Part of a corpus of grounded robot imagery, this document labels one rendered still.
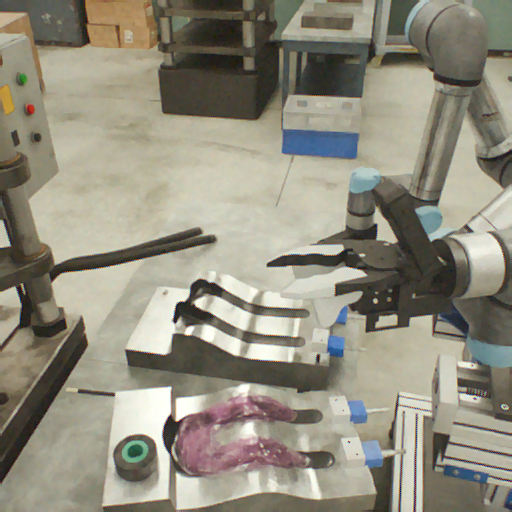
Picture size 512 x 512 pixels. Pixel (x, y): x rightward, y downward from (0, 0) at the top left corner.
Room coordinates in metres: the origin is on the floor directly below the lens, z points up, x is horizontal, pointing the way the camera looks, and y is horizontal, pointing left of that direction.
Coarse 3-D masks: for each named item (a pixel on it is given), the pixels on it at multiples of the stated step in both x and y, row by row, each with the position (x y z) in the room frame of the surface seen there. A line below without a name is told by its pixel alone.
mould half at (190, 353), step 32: (160, 288) 1.23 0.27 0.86; (224, 288) 1.15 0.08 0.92; (160, 320) 1.10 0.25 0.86; (192, 320) 1.01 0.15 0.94; (256, 320) 1.07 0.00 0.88; (288, 320) 1.07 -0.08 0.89; (128, 352) 0.99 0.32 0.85; (160, 352) 0.98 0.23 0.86; (192, 352) 0.96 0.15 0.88; (224, 352) 0.94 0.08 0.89; (256, 352) 0.95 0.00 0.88; (288, 352) 0.95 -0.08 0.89; (320, 352) 0.95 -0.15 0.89; (288, 384) 0.92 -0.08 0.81; (320, 384) 0.90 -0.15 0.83
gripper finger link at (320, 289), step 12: (312, 276) 0.47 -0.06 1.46; (324, 276) 0.47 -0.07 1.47; (336, 276) 0.47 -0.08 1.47; (348, 276) 0.46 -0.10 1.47; (360, 276) 0.46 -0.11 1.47; (288, 288) 0.45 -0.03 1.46; (300, 288) 0.45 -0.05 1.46; (312, 288) 0.45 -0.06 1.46; (324, 288) 0.45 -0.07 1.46; (312, 300) 0.45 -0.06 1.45; (324, 300) 0.45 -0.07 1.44; (336, 300) 0.46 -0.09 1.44; (348, 300) 0.46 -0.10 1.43; (324, 312) 0.45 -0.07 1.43; (336, 312) 0.46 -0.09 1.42; (324, 324) 0.45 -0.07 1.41
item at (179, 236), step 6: (192, 228) 1.61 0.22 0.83; (198, 228) 1.61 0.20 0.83; (174, 234) 1.54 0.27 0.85; (180, 234) 1.55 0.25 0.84; (186, 234) 1.57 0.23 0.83; (192, 234) 1.58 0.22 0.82; (198, 234) 1.60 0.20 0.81; (150, 240) 1.48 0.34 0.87; (156, 240) 1.49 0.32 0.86; (162, 240) 1.50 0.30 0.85; (168, 240) 1.51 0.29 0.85; (174, 240) 1.53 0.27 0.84; (180, 240) 1.54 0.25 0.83; (138, 246) 1.43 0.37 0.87; (144, 246) 1.44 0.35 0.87; (150, 246) 1.46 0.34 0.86
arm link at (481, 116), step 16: (432, 0) 1.30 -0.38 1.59; (448, 0) 1.28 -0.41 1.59; (416, 16) 1.30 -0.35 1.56; (432, 16) 1.24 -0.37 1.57; (416, 32) 1.27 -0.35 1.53; (416, 48) 1.30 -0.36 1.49; (432, 64) 1.27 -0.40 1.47; (480, 96) 1.27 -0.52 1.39; (496, 96) 1.31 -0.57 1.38; (480, 112) 1.28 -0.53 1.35; (496, 112) 1.29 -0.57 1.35; (480, 128) 1.29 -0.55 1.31; (496, 128) 1.28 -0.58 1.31; (480, 144) 1.31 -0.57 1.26; (496, 144) 1.29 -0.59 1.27; (480, 160) 1.32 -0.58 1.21; (496, 160) 1.28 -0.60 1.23; (496, 176) 1.28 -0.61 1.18
